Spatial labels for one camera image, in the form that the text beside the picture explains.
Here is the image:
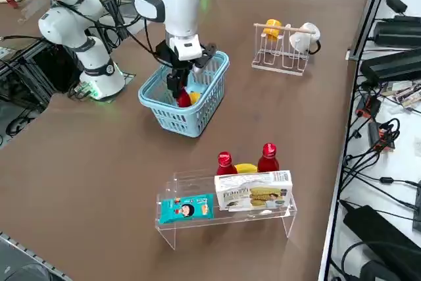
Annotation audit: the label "printed paper strips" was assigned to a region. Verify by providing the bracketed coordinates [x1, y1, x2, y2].
[384, 80, 421, 111]

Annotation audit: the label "aluminium frame post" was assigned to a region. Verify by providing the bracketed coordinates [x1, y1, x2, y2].
[345, 0, 395, 61]

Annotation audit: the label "long black power brick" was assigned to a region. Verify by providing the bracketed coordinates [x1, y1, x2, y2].
[359, 49, 421, 83]

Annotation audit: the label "wire cup rack wooden rod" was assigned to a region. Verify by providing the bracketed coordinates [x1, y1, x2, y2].
[251, 22, 322, 78]

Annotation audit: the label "white biscuit box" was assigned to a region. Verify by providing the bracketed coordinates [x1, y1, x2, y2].
[213, 170, 293, 212]

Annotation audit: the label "teal snack packet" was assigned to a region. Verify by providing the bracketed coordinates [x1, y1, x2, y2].
[159, 193, 215, 225]

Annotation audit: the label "yellow green star fruit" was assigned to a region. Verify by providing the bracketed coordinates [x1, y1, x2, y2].
[235, 163, 258, 174]

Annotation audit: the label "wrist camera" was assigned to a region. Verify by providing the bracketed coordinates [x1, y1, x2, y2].
[191, 43, 218, 74]

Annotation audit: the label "orange black connector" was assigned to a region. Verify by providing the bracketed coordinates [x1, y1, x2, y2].
[367, 121, 397, 152]
[357, 93, 382, 119]

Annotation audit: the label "white mug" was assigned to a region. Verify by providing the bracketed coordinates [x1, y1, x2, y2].
[289, 22, 322, 55]

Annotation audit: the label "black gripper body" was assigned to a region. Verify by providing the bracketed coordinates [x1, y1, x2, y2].
[157, 40, 195, 71]

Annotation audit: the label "red drink bottle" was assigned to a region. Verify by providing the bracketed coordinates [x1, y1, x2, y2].
[177, 87, 192, 108]
[257, 142, 280, 173]
[215, 151, 238, 176]

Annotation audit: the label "large black power brick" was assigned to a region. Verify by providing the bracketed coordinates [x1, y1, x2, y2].
[341, 204, 421, 262]

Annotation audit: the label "clear acrylic rack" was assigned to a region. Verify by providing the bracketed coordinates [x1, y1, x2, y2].
[154, 168, 299, 251]

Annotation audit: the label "yellow cup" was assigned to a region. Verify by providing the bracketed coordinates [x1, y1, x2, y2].
[262, 18, 282, 41]

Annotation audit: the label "blue plastic basket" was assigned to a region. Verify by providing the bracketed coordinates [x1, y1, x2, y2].
[137, 49, 230, 139]

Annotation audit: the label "small black power adapter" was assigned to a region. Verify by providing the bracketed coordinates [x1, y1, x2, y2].
[384, 0, 409, 14]

